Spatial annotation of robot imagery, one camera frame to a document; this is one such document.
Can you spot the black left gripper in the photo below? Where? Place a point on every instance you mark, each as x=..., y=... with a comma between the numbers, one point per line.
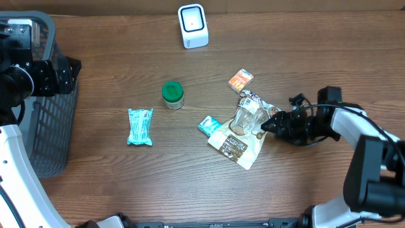
x=53, y=87

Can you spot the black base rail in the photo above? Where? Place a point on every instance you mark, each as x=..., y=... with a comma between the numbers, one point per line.
x=209, y=225

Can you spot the teal tissue packet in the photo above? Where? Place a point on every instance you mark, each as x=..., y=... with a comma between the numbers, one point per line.
x=209, y=125

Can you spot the grey plastic mesh basket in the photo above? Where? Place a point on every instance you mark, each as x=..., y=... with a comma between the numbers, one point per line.
x=45, y=122

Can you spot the mint green wipes packet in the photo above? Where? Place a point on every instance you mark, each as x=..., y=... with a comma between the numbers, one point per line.
x=140, y=122

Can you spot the brown white snack bag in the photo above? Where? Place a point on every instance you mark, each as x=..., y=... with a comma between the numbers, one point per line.
x=241, y=138

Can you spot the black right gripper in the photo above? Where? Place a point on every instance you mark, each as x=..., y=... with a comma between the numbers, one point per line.
x=283, y=116

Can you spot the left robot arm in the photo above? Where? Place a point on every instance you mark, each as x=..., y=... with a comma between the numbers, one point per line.
x=24, y=202

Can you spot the green lid jar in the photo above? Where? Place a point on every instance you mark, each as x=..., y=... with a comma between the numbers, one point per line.
x=173, y=95

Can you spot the orange tissue packet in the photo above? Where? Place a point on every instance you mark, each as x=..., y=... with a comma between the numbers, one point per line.
x=240, y=80

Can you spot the white barcode scanner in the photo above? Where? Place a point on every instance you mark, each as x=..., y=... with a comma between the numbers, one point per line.
x=193, y=26

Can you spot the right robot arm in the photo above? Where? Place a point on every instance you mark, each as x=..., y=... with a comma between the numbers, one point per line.
x=374, y=185

